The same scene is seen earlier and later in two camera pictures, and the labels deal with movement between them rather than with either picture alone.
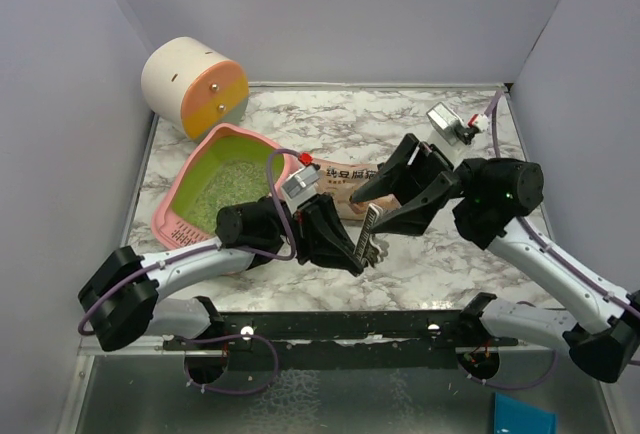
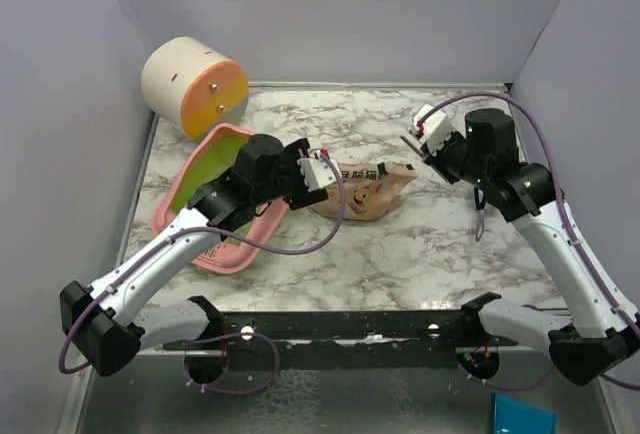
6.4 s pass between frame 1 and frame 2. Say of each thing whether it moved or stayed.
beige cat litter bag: stayed
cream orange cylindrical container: stayed
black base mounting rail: stayed
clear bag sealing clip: moved
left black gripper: moved
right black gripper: moved
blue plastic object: stayed
